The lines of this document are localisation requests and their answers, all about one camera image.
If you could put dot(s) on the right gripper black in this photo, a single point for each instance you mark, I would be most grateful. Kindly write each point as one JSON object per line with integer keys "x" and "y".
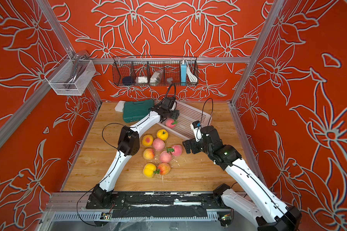
{"x": 187, "y": 147}

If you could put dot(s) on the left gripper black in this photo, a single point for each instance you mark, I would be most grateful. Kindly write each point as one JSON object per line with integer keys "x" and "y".
{"x": 175, "y": 115}

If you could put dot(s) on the pink peach with leaf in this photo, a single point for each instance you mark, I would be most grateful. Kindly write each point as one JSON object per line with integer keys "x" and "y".
{"x": 165, "y": 157}

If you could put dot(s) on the orange red peach front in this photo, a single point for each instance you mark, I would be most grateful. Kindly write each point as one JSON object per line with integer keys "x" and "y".
{"x": 164, "y": 168}

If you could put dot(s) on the yellow orange peach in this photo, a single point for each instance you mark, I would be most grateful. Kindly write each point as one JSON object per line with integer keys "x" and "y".
{"x": 149, "y": 154}

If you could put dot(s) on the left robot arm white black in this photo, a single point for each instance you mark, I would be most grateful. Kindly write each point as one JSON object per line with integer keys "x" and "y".
{"x": 128, "y": 146}

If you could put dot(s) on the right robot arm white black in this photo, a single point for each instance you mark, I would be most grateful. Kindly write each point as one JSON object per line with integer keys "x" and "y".
{"x": 264, "y": 209}

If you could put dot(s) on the white plastic perforated basket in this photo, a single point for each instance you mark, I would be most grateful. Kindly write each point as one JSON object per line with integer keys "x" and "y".
{"x": 187, "y": 115}

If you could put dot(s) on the white packet in basket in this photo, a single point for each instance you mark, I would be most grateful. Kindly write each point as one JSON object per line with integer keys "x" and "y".
{"x": 142, "y": 80}

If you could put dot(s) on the metal tongs in basket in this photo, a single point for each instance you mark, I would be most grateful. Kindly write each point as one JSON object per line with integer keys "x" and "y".
{"x": 77, "y": 68}

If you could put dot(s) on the yellow peach back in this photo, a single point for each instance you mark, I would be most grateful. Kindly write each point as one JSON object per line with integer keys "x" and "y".
{"x": 162, "y": 134}

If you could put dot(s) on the clear plastic bag packet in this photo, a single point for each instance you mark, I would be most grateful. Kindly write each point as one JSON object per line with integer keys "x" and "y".
{"x": 156, "y": 78}

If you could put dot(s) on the green plastic tool case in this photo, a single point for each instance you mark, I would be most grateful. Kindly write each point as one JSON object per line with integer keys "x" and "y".
{"x": 135, "y": 111}

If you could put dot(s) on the yellow peach red spot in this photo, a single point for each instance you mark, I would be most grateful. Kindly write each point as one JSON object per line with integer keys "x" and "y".
{"x": 147, "y": 140}

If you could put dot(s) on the yellow peach front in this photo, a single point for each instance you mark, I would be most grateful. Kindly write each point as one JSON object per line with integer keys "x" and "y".
{"x": 149, "y": 170}

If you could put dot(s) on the light blue box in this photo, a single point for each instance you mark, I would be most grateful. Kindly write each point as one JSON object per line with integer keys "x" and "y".
{"x": 183, "y": 73}

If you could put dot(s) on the small white box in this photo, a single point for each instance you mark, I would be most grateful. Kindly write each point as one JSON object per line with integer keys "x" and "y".
{"x": 119, "y": 106}

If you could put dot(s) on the dark round container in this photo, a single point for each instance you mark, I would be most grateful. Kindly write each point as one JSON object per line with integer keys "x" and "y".
{"x": 128, "y": 81}

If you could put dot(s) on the black wire wall basket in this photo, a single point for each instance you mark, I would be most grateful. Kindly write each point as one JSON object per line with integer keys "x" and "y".
{"x": 136, "y": 66}

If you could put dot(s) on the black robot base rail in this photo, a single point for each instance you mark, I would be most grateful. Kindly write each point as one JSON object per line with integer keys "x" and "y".
{"x": 158, "y": 204}

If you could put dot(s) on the white mesh wall basket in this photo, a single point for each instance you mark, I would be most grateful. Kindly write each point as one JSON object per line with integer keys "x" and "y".
{"x": 59, "y": 77}

